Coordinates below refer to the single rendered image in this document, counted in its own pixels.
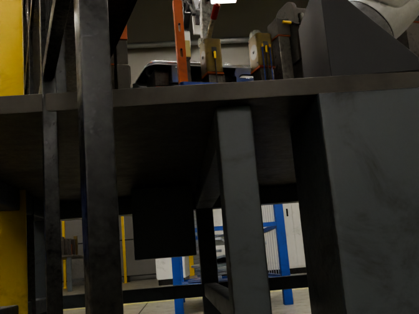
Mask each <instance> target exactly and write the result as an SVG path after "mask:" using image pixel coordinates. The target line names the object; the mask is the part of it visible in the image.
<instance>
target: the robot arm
mask: <svg viewBox="0 0 419 314"><path fill-rule="evenodd" d="M183 1H184V2H183V7H182V9H183V24H184V32H185V40H189V41H190V49H191V40H190V31H189V25H190V16H191V15H192V16H193V17H192V21H193V35H197V36H200V35H201V27H200V8H199V7H198V4H199V2H200V0H183ZM349 1H350V2H351V3H352V4H353V5H354V6H355V7H357V8H358V9H360V10H361V11H362V12H363V13H364V14H366V15H367V16H368V17H369V18H371V19H372V20H373V21H374V22H376V23H377V24H378V25H379V26H380V27H382V28H383V29H384V30H386V31H387V32H388V33H389V34H390V35H392V36H393V37H394V38H396V39H397V38H398V37H399V36H401V35H402V34H403V33H404V32H405V31H406V30H407V29H408V27H409V26H410V25H411V24H412V23H413V22H414V20H415V19H416V18H417V17H418V16H419V0H349Z"/></svg>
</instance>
